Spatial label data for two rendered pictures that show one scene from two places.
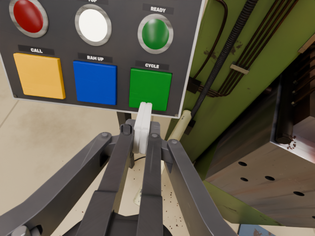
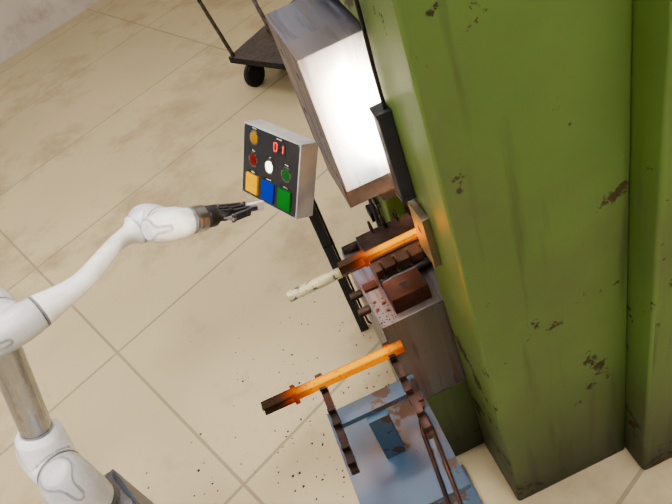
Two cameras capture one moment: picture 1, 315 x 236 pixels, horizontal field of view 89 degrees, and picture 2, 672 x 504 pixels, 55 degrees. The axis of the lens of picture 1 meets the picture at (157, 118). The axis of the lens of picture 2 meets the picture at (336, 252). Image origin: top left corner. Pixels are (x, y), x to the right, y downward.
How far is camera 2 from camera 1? 217 cm
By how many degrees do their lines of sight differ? 43
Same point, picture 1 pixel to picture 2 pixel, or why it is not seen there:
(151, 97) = (283, 203)
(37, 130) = (292, 243)
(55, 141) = (301, 262)
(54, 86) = (254, 188)
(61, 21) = (261, 163)
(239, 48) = not seen: hidden behind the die
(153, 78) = (284, 194)
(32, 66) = (249, 178)
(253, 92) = not seen: hidden behind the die
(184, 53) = (295, 185)
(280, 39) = not seen: hidden behind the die
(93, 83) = (266, 190)
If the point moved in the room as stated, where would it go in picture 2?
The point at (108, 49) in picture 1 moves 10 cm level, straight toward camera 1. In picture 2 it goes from (272, 177) to (259, 195)
